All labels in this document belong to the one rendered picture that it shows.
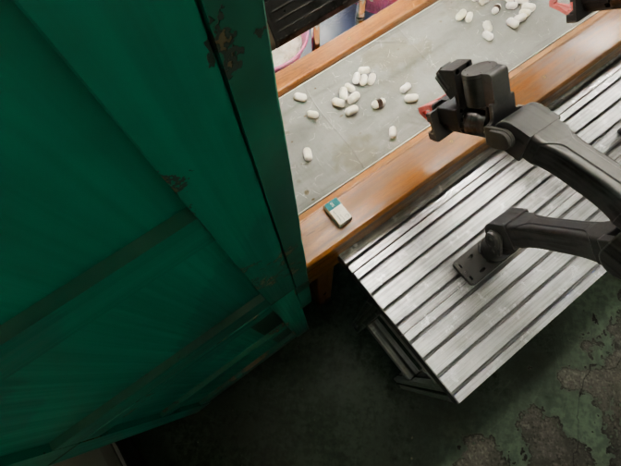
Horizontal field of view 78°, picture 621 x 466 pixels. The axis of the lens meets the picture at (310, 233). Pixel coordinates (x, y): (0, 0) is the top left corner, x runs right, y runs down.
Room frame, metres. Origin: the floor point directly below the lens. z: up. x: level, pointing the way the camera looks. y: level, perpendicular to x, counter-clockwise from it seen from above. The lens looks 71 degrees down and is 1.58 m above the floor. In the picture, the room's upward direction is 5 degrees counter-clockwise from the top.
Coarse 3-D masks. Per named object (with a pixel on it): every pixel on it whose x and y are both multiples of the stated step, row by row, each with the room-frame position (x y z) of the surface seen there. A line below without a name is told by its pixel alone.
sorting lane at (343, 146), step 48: (384, 48) 0.80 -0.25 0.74; (432, 48) 0.79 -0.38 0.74; (480, 48) 0.77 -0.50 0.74; (528, 48) 0.76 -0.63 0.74; (288, 96) 0.68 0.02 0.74; (336, 96) 0.66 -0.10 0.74; (384, 96) 0.65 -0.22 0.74; (432, 96) 0.63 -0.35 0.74; (288, 144) 0.53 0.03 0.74; (336, 144) 0.52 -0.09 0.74; (384, 144) 0.51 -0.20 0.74
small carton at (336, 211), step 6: (336, 198) 0.35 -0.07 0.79; (324, 204) 0.34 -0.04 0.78; (330, 204) 0.34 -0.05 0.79; (336, 204) 0.34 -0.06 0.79; (342, 204) 0.34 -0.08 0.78; (330, 210) 0.33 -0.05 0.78; (336, 210) 0.32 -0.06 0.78; (342, 210) 0.32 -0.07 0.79; (330, 216) 0.32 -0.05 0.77; (336, 216) 0.31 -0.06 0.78; (342, 216) 0.31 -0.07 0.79; (348, 216) 0.31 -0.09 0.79; (336, 222) 0.30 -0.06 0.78; (342, 222) 0.29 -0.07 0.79
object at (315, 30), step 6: (360, 0) 0.89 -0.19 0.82; (366, 0) 0.90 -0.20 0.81; (360, 6) 0.89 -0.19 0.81; (360, 12) 0.89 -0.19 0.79; (360, 18) 0.89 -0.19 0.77; (312, 30) 0.81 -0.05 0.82; (318, 30) 0.81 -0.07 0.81; (312, 36) 0.81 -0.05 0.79; (318, 36) 0.81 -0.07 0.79; (312, 42) 0.81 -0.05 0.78; (318, 42) 0.81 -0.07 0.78; (312, 48) 0.81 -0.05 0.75
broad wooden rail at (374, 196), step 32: (576, 32) 0.78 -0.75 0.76; (608, 32) 0.76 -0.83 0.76; (544, 64) 0.68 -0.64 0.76; (576, 64) 0.67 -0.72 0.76; (544, 96) 0.59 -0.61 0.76; (384, 160) 0.45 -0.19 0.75; (416, 160) 0.44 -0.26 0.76; (448, 160) 0.43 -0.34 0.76; (352, 192) 0.37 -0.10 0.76; (384, 192) 0.36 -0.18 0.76; (416, 192) 0.37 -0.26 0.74; (320, 224) 0.30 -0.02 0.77; (352, 224) 0.30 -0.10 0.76; (320, 256) 0.23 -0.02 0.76
